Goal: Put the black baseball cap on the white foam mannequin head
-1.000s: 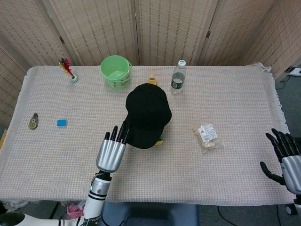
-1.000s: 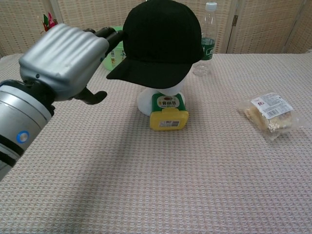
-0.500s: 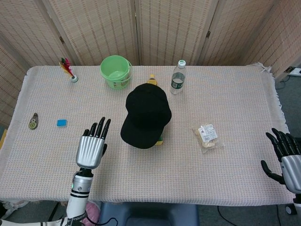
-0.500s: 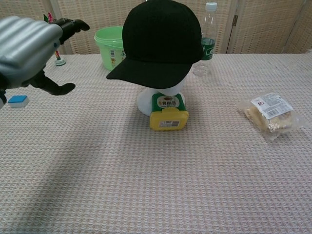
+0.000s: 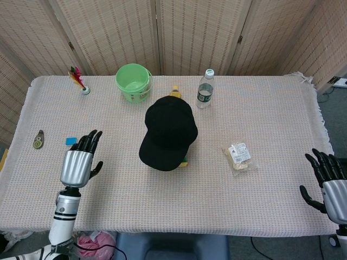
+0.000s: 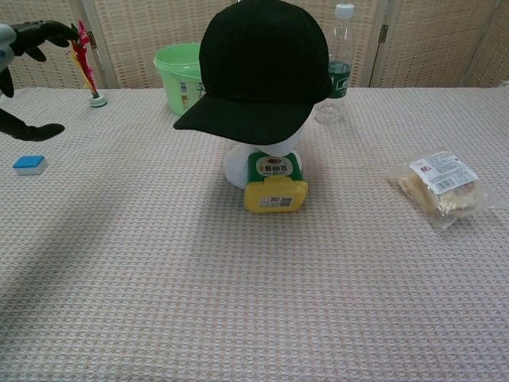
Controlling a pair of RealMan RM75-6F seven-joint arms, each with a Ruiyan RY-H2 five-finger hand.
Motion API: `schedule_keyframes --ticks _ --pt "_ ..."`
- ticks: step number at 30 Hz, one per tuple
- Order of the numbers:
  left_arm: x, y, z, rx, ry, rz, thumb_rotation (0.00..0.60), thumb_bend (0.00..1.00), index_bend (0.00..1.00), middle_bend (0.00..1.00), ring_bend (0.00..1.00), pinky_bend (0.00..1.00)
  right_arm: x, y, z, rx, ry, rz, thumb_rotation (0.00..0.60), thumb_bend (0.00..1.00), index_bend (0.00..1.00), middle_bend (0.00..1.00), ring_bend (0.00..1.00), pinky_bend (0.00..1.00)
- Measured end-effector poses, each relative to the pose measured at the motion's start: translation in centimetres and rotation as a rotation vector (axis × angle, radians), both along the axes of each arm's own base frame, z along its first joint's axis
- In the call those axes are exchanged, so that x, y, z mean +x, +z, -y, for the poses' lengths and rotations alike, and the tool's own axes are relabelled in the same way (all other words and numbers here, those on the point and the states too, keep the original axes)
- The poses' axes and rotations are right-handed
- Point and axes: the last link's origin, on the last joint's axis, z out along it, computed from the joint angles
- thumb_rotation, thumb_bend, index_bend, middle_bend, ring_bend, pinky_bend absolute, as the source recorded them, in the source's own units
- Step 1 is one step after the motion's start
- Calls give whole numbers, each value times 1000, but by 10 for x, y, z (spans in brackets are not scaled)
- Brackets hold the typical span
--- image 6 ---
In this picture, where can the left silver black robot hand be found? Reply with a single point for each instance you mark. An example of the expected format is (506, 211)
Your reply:
(36, 33)

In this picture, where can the black baseball cap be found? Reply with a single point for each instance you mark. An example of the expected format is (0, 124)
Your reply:
(262, 71)

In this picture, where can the white foam mannequin head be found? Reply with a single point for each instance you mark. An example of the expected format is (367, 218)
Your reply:
(238, 163)

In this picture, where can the colourful feather shuttlecock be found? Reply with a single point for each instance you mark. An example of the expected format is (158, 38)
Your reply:
(85, 67)

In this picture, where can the blue and white eraser block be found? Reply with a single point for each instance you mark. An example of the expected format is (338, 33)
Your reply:
(28, 164)

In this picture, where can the green plastic bucket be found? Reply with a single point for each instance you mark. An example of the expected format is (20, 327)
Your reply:
(175, 79)

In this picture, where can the green box with yellow lid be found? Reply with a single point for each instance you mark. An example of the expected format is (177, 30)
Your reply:
(274, 191)

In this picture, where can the clear plastic water bottle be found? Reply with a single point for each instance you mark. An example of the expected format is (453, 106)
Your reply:
(338, 79)

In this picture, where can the pink woven tablecloth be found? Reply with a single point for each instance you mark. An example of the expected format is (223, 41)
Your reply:
(254, 298)

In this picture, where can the beige folding screen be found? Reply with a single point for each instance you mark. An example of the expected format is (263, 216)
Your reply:
(429, 44)

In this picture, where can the packaged bread snack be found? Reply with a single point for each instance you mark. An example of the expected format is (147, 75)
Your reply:
(441, 187)

